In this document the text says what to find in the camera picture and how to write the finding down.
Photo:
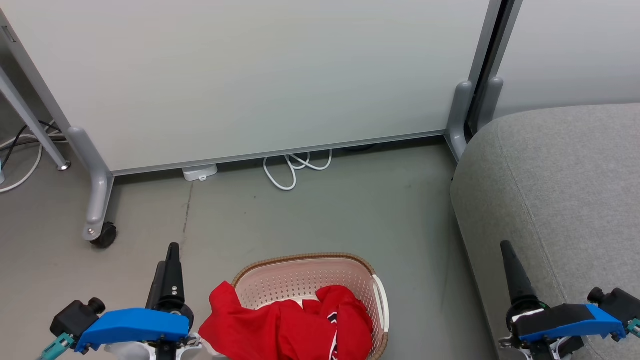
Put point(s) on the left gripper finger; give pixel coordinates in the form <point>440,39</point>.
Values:
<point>156,290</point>
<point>174,275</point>

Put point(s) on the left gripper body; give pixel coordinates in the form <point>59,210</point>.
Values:
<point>180,347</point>

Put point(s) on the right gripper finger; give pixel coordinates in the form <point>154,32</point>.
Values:
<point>517,280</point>

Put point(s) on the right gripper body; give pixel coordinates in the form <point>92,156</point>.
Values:
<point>545,347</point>

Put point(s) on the red jersey garment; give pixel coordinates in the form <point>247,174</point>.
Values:
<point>260,330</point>

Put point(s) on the grey fabric sofa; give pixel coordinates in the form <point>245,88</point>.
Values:
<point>550,200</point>

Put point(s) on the black caster wheel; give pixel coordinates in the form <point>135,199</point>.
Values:
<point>106,236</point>

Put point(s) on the white power adapter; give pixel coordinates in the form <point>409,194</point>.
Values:
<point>200,171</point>

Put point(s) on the pink perforated laundry basket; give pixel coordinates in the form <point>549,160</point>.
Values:
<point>300,280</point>

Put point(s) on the grey metal table leg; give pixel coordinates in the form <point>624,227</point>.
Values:
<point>30,121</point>

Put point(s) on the large white partition panel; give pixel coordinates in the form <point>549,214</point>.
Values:
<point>250,75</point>

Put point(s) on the narrow white partition panel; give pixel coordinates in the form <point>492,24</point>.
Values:
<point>575,50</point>

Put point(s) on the blue right camera bracket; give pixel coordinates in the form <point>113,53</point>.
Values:
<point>570,320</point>

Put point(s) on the blue camera bracket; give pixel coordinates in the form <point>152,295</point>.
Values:
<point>135,322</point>
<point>570,320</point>

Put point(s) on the blue left camera bracket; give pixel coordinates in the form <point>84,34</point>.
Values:
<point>135,322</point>

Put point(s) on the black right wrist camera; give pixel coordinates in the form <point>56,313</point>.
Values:
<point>617,302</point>

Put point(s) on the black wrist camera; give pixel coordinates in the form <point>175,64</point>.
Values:
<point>72,317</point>
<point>617,302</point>

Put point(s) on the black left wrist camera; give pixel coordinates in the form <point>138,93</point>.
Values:
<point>72,317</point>

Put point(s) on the teal right camera connector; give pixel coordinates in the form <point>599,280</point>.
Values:
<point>635,328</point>

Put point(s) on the teal camera connector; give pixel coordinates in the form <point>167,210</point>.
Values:
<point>635,328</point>
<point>57,346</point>

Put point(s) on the teal left camera connector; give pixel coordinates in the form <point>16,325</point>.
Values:
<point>57,346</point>

